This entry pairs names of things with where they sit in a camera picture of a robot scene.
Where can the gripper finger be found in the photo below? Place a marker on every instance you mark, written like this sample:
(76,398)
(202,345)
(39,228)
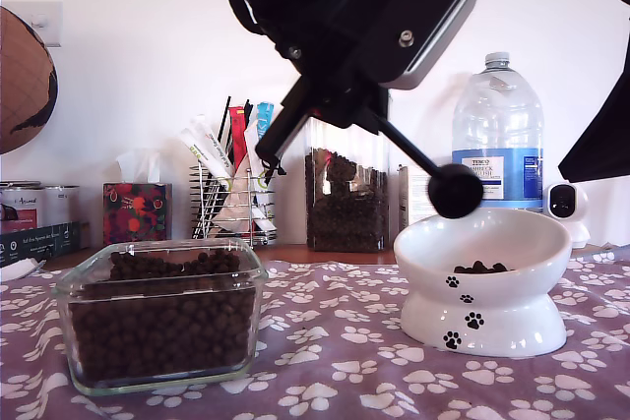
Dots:
(376,100)
(339,110)
(610,130)
(610,164)

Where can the black plastic measuring scoop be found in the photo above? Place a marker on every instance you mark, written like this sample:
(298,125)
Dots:
(455,191)

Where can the small cat food kibble portion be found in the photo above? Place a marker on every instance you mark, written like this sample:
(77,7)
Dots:
(480,267)

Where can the square glass food container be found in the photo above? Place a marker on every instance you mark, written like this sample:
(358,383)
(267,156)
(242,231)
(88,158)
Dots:
(157,388)

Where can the brown cat food kibble pile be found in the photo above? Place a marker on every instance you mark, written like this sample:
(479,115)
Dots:
(157,331)
(344,213)

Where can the white paw print cat bowl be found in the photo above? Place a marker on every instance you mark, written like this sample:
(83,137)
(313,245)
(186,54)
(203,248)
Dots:
(492,243)

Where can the tall clear jar white lid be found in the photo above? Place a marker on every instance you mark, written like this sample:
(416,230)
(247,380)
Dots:
(320,139)

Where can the blue sachet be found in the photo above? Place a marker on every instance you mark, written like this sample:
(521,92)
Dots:
(264,117)

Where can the black plastic clip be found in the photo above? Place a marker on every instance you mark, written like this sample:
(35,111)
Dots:
(278,169)

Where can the long white sachet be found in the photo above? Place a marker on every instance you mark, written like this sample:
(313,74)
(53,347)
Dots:
(250,154)

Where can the red sachet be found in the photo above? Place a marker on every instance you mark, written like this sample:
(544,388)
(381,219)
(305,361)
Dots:
(238,139)

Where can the small white cardboard box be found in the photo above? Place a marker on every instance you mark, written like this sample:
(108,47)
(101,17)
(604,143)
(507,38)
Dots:
(411,203)

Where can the large clear water bottle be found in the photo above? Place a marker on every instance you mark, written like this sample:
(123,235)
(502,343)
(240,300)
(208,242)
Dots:
(497,110)

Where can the thin black stick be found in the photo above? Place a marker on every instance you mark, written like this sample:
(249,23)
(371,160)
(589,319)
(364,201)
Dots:
(224,117)

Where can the white paper sachet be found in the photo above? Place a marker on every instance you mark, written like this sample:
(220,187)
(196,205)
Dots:
(204,127)

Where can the white sachet green print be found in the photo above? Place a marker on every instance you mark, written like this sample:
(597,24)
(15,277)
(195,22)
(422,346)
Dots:
(202,154)

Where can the white tissue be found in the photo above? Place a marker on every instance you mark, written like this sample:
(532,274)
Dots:
(138,166)

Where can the floral tissue box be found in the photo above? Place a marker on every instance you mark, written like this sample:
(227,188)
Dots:
(135,213)

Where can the purple paw print cloth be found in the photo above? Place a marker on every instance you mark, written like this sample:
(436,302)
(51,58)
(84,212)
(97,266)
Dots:
(344,366)

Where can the brown round globe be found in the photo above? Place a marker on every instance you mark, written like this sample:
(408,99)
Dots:
(24,71)

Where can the white tin red label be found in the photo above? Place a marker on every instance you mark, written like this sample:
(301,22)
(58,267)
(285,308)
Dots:
(24,194)

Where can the small white round camera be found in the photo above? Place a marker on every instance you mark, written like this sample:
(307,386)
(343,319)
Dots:
(576,203)

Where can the white wall switch plate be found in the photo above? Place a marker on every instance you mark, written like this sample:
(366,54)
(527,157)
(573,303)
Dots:
(49,21)

